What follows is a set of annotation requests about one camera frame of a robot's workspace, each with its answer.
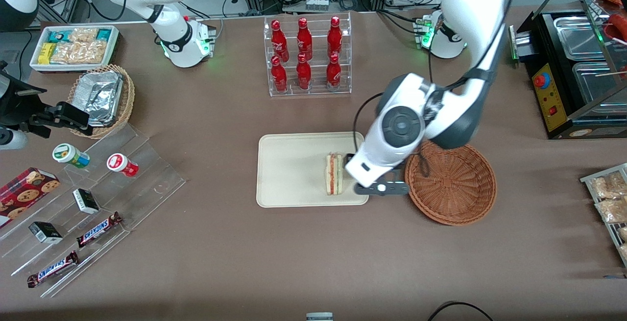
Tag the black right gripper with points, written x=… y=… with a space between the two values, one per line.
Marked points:
x=30 y=116

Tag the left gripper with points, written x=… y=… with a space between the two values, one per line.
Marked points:
x=349 y=158

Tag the triangle sandwich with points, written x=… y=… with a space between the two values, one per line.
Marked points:
x=334 y=174

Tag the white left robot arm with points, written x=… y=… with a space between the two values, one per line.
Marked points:
x=470 y=7

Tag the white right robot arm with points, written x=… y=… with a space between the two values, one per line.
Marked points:
x=171 y=32

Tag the cream rectangular plastic tray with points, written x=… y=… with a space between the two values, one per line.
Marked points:
x=294 y=174

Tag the wicker basket holding foil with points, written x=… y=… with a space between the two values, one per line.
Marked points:
x=128 y=95

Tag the round brown wicker basket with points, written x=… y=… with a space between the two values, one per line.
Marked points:
x=450 y=184

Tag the green lid sunflower jar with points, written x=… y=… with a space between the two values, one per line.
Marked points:
x=68 y=155

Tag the stacked aluminium foil containers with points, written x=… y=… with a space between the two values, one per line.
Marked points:
x=100 y=96

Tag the white plastic snack bin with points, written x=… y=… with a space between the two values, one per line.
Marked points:
x=35 y=63

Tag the clear rice cracker bag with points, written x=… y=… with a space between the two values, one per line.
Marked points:
x=83 y=35
x=93 y=51
x=66 y=53

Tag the yellow snack packet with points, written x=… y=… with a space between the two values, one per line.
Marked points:
x=46 y=52

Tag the red lid white jar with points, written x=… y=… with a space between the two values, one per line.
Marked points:
x=121 y=164

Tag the red chocolate chip cookie box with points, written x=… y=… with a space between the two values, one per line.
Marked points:
x=24 y=193

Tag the teal snack packet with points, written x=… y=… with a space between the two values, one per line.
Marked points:
x=104 y=33
x=59 y=36

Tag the dark green small carton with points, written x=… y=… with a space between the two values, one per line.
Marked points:
x=45 y=233
x=85 y=201

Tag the red soda bottle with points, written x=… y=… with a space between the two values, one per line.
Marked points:
x=279 y=75
x=303 y=73
x=278 y=41
x=334 y=37
x=304 y=39
x=333 y=72

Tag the clear acrylic stepped shelf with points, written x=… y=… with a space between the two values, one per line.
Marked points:
x=147 y=164

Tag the Snickers chocolate bar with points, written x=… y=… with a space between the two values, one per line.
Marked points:
x=99 y=229
x=53 y=269

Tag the clear acrylic bottle rack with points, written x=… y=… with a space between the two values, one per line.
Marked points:
x=343 y=22

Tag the white power strip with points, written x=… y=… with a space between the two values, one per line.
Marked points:
x=317 y=3

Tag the small grey device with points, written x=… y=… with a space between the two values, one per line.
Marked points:
x=319 y=316

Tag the red emergency stop button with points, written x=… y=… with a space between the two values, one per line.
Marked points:
x=541 y=81

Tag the black food warmer cabinet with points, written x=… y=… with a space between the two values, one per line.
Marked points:
x=551 y=100

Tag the steel warmer pan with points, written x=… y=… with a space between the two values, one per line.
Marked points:
x=595 y=83
x=578 y=37

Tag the clear bag of pastries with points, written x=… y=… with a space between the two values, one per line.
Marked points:
x=612 y=210
x=623 y=234
x=607 y=186

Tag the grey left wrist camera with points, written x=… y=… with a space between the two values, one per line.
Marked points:
x=387 y=188

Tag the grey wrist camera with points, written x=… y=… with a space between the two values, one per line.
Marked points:
x=387 y=188
x=12 y=139

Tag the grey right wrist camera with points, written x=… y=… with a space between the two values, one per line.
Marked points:
x=12 y=139

